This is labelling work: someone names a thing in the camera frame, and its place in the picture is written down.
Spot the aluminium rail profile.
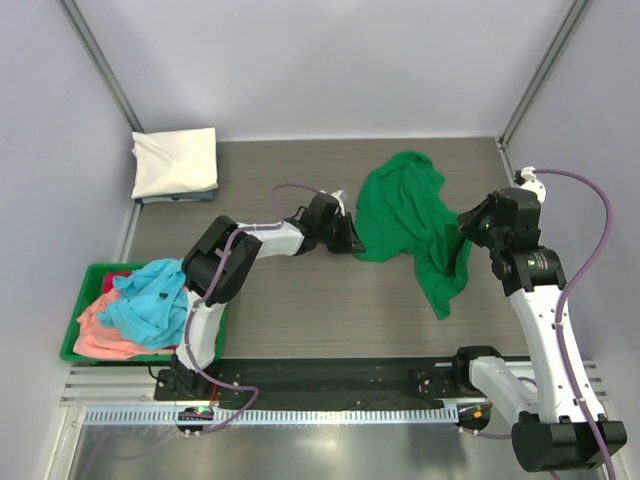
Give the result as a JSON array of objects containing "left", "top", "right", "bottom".
[{"left": 59, "top": 362, "right": 609, "bottom": 404}]

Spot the pink t shirt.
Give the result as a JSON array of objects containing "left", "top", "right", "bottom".
[{"left": 72, "top": 286, "right": 187, "bottom": 361}]

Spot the green plastic tray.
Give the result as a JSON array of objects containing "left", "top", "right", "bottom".
[{"left": 59, "top": 263, "right": 229, "bottom": 362}]

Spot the folded white t shirt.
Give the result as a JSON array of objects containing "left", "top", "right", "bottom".
[{"left": 131, "top": 128, "right": 218, "bottom": 200}]

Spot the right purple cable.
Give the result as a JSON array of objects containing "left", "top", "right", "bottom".
[{"left": 469, "top": 168, "right": 619, "bottom": 480}]

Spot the light blue t shirt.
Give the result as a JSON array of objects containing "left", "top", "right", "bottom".
[{"left": 97, "top": 258, "right": 188, "bottom": 350}]

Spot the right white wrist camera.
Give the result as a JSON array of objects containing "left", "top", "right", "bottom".
[{"left": 514, "top": 166, "right": 546, "bottom": 204}]

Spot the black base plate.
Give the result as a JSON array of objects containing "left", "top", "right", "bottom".
[{"left": 152, "top": 357, "right": 506, "bottom": 406}]

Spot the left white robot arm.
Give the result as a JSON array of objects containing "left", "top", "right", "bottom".
[{"left": 154, "top": 192, "right": 365, "bottom": 401}]

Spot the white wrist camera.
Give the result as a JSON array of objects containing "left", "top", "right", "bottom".
[
  {"left": 330, "top": 189, "right": 347, "bottom": 210},
  {"left": 514, "top": 166, "right": 546, "bottom": 204}
]

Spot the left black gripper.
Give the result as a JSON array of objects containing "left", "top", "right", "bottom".
[{"left": 318, "top": 212, "right": 366, "bottom": 254}]

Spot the green t shirt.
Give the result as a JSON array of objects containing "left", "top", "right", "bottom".
[{"left": 355, "top": 151, "right": 471, "bottom": 320}]

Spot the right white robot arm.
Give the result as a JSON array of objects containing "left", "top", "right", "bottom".
[{"left": 450, "top": 188, "right": 627, "bottom": 472}]

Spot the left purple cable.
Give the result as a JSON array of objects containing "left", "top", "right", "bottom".
[{"left": 179, "top": 184, "right": 341, "bottom": 436}]

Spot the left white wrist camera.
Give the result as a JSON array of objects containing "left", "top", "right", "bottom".
[{"left": 330, "top": 189, "right": 347, "bottom": 210}]

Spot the purple cable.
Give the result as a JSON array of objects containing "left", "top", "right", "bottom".
[
  {"left": 469, "top": 168, "right": 619, "bottom": 480},
  {"left": 179, "top": 184, "right": 341, "bottom": 436}
]

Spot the aluminium frame post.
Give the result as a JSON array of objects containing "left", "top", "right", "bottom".
[
  {"left": 58, "top": 0, "right": 144, "bottom": 132},
  {"left": 497, "top": 0, "right": 594, "bottom": 146}
]

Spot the magenta t shirt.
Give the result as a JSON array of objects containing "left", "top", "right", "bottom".
[{"left": 102, "top": 271, "right": 132, "bottom": 294}]

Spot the white slotted cable duct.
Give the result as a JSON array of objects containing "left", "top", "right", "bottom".
[{"left": 83, "top": 405, "right": 458, "bottom": 426}]

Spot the right aluminium frame post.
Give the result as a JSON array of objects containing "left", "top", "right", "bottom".
[{"left": 497, "top": 0, "right": 594, "bottom": 146}]

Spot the left aluminium frame post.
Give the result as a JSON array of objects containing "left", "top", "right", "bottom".
[{"left": 58, "top": 0, "right": 144, "bottom": 132}]

